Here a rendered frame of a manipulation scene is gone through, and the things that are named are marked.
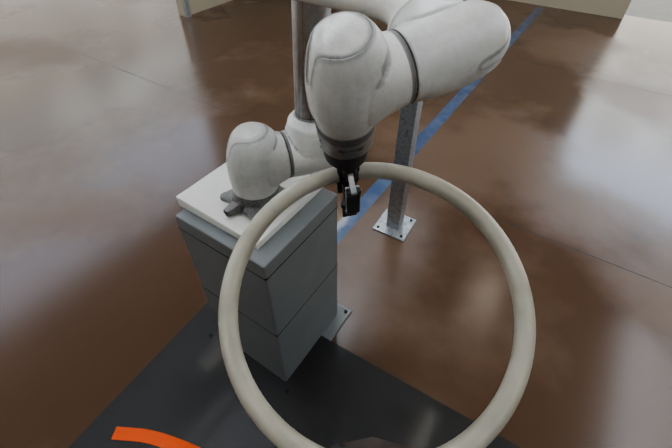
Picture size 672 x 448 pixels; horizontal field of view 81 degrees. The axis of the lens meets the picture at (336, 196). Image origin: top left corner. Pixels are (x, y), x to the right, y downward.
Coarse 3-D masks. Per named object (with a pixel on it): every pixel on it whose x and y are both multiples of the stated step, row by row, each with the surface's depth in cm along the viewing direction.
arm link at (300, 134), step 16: (304, 16) 97; (320, 16) 97; (304, 32) 99; (304, 48) 102; (304, 64) 105; (304, 80) 109; (304, 96) 112; (304, 112) 116; (288, 128) 121; (304, 128) 117; (288, 144) 121; (304, 144) 119; (320, 144) 120; (304, 160) 122; (320, 160) 125
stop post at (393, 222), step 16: (400, 112) 186; (416, 112) 182; (400, 128) 192; (416, 128) 192; (400, 144) 197; (400, 160) 203; (400, 192) 216; (400, 208) 223; (384, 224) 239; (400, 224) 235; (400, 240) 230
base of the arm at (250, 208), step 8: (224, 192) 134; (232, 192) 130; (224, 200) 132; (232, 200) 129; (240, 200) 127; (248, 200) 125; (264, 200) 127; (232, 208) 126; (240, 208) 128; (248, 208) 127; (256, 208) 127; (248, 216) 127
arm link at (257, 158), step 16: (240, 128) 117; (256, 128) 116; (240, 144) 114; (256, 144) 114; (272, 144) 117; (240, 160) 115; (256, 160) 115; (272, 160) 118; (288, 160) 121; (240, 176) 118; (256, 176) 118; (272, 176) 121; (288, 176) 125; (240, 192) 124; (256, 192) 123; (272, 192) 127
